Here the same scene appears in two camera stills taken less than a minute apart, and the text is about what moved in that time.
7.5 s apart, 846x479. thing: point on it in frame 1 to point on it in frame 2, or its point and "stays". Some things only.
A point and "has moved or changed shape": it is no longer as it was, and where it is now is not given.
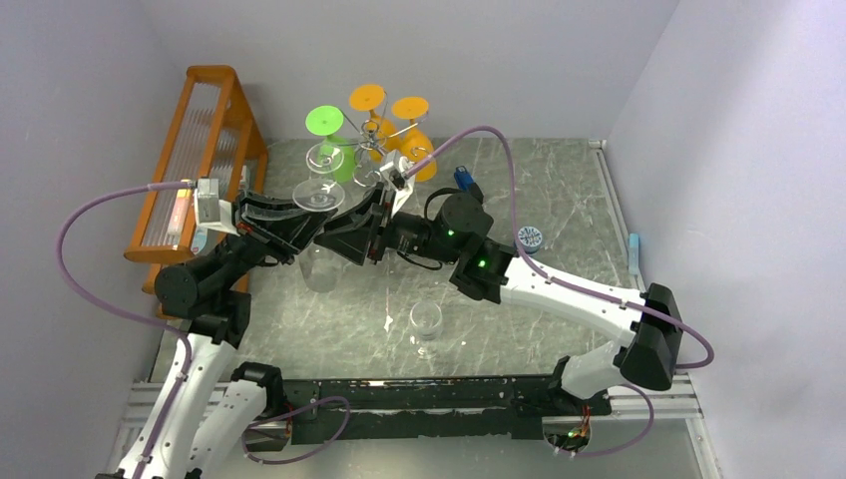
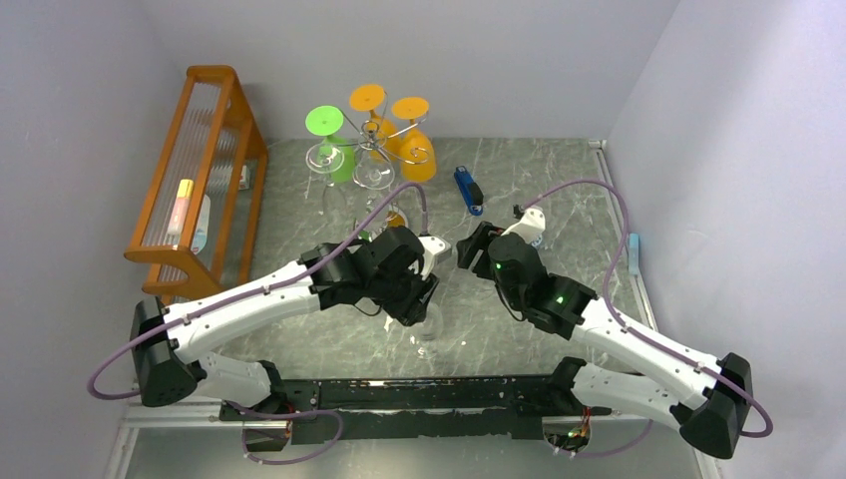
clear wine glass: (321, 266) has moved or changed shape
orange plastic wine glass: (416, 146) stays
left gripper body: (265, 241) to (409, 297)
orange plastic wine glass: (380, 136) stays
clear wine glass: (324, 158) stays
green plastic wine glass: (337, 153) stays
